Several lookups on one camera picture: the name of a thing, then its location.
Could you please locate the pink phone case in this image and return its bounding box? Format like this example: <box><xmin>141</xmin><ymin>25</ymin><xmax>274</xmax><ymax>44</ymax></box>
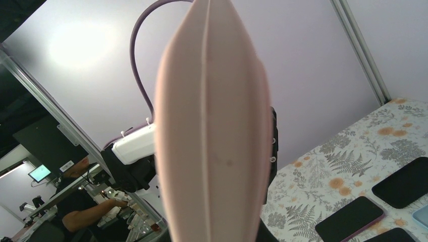
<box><xmin>155</xmin><ymin>1</ymin><xmax>273</xmax><ymax>241</ymax></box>

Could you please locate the black phone case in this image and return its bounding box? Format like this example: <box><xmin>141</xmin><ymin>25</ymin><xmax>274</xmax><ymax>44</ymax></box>
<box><xmin>371</xmin><ymin>157</ymin><xmax>427</xmax><ymax>209</ymax></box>

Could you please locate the black smartphone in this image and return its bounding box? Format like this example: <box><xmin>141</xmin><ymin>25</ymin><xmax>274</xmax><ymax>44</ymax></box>
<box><xmin>365</xmin><ymin>228</ymin><xmax>415</xmax><ymax>242</ymax></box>
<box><xmin>315</xmin><ymin>196</ymin><xmax>385</xmax><ymax>241</ymax></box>

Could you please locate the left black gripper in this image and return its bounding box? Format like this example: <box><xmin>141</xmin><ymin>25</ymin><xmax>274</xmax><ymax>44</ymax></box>
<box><xmin>264</xmin><ymin>106</ymin><xmax>279</xmax><ymax>204</ymax></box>

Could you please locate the floral patterned table mat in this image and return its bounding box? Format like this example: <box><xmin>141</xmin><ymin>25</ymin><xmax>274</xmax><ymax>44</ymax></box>
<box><xmin>261</xmin><ymin>98</ymin><xmax>427</xmax><ymax>241</ymax></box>

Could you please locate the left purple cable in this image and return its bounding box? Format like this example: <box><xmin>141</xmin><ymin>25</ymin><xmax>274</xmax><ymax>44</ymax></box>
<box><xmin>103</xmin><ymin>0</ymin><xmax>195</xmax><ymax>149</ymax></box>

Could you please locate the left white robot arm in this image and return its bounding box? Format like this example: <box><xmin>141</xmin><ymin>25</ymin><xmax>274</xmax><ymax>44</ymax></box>
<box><xmin>101</xmin><ymin>107</ymin><xmax>279</xmax><ymax>205</ymax></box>

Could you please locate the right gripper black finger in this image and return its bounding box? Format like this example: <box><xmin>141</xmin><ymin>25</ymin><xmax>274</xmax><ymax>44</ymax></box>
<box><xmin>256</xmin><ymin>220</ymin><xmax>278</xmax><ymax>242</ymax></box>

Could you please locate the person in background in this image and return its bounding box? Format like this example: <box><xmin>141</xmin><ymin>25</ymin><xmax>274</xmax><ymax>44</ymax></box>
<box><xmin>55</xmin><ymin>157</ymin><xmax>134</xmax><ymax>242</ymax></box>

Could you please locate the aluminium corner frame post left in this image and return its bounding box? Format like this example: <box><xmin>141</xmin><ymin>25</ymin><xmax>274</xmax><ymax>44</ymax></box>
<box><xmin>331</xmin><ymin>0</ymin><xmax>392</xmax><ymax>105</ymax></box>

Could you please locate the background computer monitor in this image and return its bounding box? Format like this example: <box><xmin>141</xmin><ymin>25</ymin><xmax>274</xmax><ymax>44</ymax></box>
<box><xmin>28</xmin><ymin>164</ymin><xmax>51</xmax><ymax>183</ymax></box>

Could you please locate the light blue phone case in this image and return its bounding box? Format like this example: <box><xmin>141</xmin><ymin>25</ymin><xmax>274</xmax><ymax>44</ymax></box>
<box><xmin>412</xmin><ymin>205</ymin><xmax>428</xmax><ymax>229</ymax></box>

